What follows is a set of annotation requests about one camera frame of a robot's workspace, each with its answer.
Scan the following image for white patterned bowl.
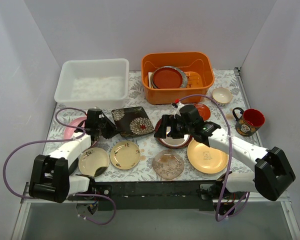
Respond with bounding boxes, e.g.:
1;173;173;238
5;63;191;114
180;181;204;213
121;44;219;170
212;87;233;106

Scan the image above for black skull mug red inside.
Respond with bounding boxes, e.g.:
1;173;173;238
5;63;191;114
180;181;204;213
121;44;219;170
232;107;266;137

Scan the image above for red rimmed cream plate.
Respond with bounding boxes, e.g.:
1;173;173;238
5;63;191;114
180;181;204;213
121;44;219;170
154;117;194;150

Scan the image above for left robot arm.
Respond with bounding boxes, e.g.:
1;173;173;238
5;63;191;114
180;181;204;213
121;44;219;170
28;108;119;203

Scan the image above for cream plate with dark patch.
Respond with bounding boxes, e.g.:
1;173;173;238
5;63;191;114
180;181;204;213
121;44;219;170
78;147;110;177

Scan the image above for purple cable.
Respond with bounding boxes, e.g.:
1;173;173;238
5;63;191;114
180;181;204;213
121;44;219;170
3;107;117;225
171;94;250;222

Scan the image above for pink glass square plate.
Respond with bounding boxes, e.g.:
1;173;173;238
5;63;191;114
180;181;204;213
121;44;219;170
152;149;185;181

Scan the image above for pink round plate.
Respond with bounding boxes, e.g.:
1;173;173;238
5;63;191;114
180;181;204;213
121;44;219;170
63;116;87;139

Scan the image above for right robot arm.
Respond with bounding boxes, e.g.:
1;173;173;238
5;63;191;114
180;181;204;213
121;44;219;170
154;114;296;201

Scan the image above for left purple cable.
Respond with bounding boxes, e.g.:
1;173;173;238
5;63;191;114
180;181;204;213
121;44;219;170
3;107;117;225

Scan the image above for orange plastic bin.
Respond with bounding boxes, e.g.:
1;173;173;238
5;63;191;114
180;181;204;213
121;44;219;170
141;52;215;105

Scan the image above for white plastic bin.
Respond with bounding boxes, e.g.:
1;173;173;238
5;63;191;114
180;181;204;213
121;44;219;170
54;58;129;110

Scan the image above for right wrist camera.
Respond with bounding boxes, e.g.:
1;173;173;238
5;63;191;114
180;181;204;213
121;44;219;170
179;104;204;125

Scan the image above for small red saucer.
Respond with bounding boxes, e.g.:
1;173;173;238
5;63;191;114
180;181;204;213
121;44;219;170
194;103;211;121

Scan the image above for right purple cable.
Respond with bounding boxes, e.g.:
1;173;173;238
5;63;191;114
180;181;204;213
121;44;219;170
171;94;250;222

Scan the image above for large yellow bear plate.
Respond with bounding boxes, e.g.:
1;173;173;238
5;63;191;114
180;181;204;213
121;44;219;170
187;139;229;174

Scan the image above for cream floral small plate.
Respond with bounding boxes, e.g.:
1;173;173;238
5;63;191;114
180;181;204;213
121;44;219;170
110;140;141;170

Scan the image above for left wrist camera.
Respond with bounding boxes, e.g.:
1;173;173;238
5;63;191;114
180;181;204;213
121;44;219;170
85;108;103;128

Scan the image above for floral table mat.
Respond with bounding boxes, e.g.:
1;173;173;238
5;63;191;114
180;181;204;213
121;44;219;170
43;69;260;182

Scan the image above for black square floral plate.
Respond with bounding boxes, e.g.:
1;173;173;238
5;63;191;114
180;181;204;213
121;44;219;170
111;106;155;138

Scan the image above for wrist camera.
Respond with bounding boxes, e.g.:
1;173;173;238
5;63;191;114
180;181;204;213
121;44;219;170
85;108;103;128
179;104;204;125

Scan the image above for red plate in orange bin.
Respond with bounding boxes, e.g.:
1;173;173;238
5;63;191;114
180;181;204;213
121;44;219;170
150;66;188;89

